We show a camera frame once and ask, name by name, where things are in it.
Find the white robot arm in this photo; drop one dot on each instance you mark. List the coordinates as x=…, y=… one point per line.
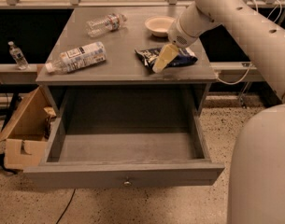
x=257, y=175

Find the clear empty water bottle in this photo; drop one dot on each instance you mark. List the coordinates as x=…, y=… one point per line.
x=109, y=23

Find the metal drawer knob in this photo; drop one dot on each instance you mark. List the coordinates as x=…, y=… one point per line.
x=127, y=182

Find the white labelled drink bottle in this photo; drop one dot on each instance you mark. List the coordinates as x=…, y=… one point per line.
x=78, y=58

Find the grey cabinet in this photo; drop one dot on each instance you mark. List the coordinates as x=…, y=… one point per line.
x=122, y=64

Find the open cardboard box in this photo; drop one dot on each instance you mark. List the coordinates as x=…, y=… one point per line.
x=23, y=140

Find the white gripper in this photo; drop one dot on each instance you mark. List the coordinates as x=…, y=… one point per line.
x=178, y=35

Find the grey open top drawer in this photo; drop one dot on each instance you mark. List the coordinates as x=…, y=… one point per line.
x=152, y=151

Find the white paper bowl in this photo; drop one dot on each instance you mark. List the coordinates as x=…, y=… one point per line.
x=159, y=25

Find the small standing water bottle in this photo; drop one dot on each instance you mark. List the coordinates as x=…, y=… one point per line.
x=18, y=56

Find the blue chip bag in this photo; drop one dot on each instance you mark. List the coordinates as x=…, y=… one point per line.
x=149, y=56

